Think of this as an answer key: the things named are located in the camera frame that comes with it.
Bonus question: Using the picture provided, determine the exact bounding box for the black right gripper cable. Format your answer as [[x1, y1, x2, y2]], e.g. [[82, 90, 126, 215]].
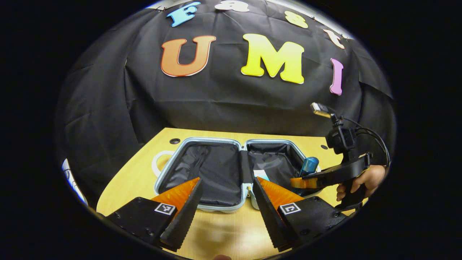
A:
[[341, 116, 391, 169]]

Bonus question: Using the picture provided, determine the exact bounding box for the teal blue tube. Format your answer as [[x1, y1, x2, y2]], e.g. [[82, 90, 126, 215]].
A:
[[300, 156, 320, 177]]

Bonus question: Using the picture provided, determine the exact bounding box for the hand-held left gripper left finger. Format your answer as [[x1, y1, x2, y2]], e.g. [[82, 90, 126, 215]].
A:
[[105, 177, 204, 252]]

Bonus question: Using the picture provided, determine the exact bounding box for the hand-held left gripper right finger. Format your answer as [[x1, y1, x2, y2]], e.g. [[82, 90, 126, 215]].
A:
[[252, 176, 348, 252]]

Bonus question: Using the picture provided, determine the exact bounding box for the computer screen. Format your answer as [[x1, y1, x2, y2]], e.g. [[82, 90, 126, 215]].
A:
[[61, 158, 89, 206]]

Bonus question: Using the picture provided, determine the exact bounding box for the light blue suitcase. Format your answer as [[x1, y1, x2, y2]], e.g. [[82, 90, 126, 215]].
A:
[[152, 136, 322, 213]]

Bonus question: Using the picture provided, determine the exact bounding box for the black backdrop cloth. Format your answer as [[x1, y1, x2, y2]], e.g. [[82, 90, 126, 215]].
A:
[[56, 0, 397, 203]]

